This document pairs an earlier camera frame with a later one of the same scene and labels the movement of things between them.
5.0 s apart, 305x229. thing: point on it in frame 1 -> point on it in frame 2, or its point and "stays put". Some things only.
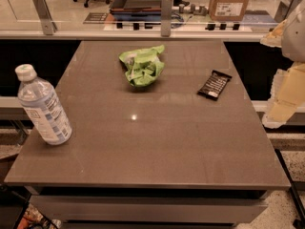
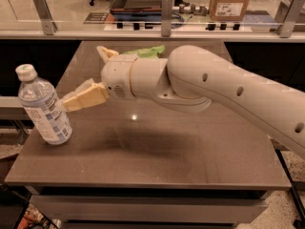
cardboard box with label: [229, 2] stays put
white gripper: [294, 35] -> [116, 75]
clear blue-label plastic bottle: [47, 109] stays put
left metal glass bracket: [45, 14] stays put
